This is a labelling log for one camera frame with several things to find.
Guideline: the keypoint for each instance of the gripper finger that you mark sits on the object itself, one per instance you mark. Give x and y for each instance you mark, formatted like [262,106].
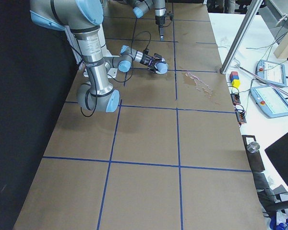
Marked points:
[154,70]
[161,32]
[158,57]

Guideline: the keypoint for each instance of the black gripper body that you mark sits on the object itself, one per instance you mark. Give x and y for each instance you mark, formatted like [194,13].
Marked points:
[148,61]
[160,20]

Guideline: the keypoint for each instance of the blue-grey plastic cup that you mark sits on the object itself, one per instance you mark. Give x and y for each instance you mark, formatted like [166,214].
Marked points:
[161,67]

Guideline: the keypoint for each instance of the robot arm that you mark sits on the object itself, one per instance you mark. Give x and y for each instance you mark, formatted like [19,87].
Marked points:
[84,18]
[141,7]

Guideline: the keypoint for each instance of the red cube block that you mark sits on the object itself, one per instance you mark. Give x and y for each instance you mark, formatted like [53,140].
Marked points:
[233,73]

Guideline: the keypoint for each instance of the blue cube block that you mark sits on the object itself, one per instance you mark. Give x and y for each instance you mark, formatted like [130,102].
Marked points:
[234,78]

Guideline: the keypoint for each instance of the yellow cube block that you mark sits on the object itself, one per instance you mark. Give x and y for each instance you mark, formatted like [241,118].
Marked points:
[235,83]

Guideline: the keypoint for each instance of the far teach pendant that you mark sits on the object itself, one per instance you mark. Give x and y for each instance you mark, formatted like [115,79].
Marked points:
[272,72]

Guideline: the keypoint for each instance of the teach pendant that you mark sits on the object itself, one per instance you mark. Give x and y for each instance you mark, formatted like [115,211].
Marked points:
[270,101]
[272,72]

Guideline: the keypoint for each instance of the near teach pendant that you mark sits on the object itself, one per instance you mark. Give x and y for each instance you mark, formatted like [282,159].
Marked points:
[270,101]

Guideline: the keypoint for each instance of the silver metal cylinder weight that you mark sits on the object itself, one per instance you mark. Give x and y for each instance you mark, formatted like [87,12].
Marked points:
[253,147]

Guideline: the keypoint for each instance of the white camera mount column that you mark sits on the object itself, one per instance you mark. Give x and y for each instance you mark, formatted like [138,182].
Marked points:
[109,64]

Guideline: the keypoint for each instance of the aluminium frame post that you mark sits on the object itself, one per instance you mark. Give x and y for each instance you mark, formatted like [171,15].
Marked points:
[248,18]

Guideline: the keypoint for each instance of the black metal base plate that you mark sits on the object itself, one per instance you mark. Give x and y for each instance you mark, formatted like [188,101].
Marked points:
[255,160]

